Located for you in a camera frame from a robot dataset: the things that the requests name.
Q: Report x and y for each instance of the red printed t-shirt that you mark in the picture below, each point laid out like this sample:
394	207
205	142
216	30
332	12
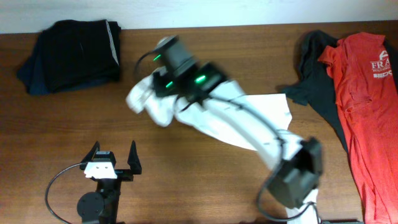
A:
366	100

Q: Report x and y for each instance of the dark green t-shirt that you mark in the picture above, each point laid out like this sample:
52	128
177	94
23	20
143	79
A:
315	87

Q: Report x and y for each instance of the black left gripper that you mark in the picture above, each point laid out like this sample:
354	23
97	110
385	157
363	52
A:
123	173

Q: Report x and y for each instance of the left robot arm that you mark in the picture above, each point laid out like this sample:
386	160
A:
101	206

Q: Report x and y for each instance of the white t-shirt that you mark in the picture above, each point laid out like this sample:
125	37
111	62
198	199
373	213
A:
163	110

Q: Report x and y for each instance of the folded navy garment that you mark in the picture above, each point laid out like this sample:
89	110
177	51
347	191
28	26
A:
31	74

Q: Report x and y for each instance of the folded black garment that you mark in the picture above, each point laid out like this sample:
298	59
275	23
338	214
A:
77	54

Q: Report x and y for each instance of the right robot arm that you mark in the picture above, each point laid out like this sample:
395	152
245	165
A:
295	164

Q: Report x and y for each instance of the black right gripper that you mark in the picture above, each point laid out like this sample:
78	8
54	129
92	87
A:
160	86

